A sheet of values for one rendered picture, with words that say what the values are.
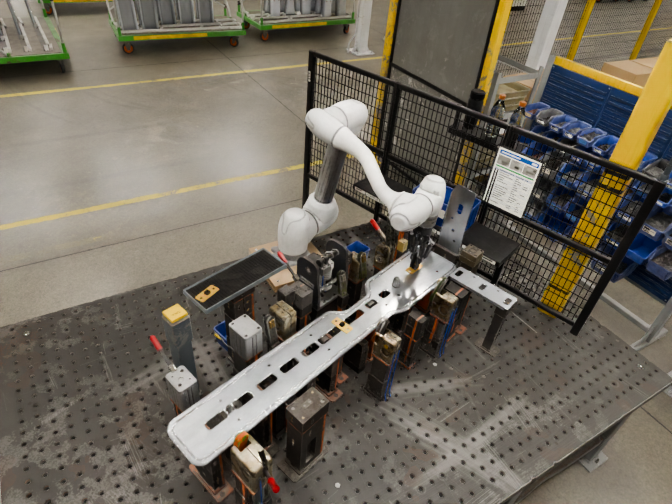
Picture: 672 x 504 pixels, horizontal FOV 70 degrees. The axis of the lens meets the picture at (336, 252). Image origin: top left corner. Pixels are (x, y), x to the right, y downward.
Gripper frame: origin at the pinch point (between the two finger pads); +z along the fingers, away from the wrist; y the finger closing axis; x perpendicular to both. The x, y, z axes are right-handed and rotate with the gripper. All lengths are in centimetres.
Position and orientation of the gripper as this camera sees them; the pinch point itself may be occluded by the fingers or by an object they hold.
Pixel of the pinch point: (415, 261)
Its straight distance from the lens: 210.4
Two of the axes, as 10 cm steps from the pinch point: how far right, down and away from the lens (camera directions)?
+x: 6.8, -4.1, 6.1
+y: 7.3, 4.7, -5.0
